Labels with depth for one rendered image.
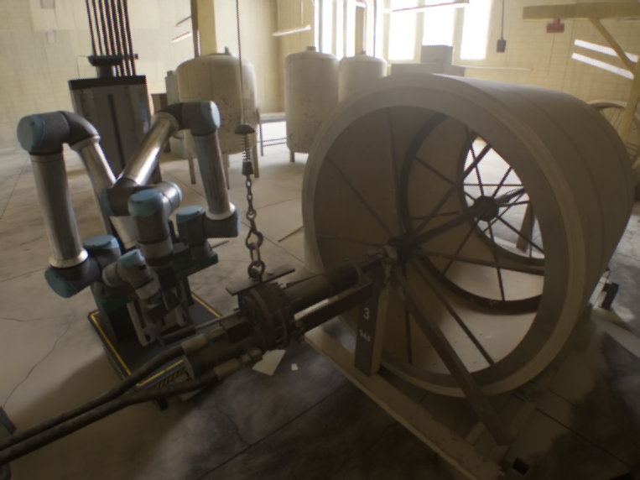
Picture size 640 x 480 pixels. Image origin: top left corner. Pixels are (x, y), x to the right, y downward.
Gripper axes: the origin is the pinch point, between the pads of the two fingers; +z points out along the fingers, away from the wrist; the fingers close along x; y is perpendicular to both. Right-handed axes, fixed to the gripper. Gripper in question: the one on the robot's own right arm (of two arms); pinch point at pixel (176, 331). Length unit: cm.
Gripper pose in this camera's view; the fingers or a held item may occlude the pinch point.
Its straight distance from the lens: 136.6
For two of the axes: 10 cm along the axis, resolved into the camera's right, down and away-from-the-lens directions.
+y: -7.5, 1.3, 6.5
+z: 4.0, 8.7, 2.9
